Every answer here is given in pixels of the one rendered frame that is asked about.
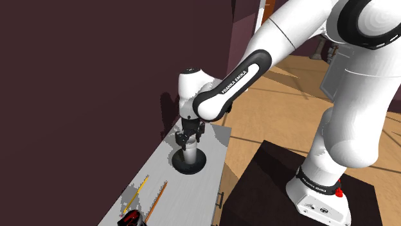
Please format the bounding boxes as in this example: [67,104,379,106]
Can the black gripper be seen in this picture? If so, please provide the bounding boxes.
[174,116,206,150]

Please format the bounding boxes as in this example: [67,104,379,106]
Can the white cylindrical cup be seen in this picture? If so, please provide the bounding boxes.
[183,137,199,166]

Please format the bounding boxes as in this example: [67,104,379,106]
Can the black round plate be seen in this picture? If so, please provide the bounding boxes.
[171,147,208,175]

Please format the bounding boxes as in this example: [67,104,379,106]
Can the grey topped drawer cabinet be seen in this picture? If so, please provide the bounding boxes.
[96,120,242,226]

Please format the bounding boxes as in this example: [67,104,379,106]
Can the orange pencil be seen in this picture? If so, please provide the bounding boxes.
[144,180,168,224]

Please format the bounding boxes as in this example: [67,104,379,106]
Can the yellow pencil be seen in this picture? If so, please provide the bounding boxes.
[122,175,150,215]

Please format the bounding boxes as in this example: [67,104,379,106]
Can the dark robot stand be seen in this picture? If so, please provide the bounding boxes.
[219,139,385,226]

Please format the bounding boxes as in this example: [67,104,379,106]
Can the black and red object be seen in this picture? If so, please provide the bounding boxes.
[117,209,148,226]

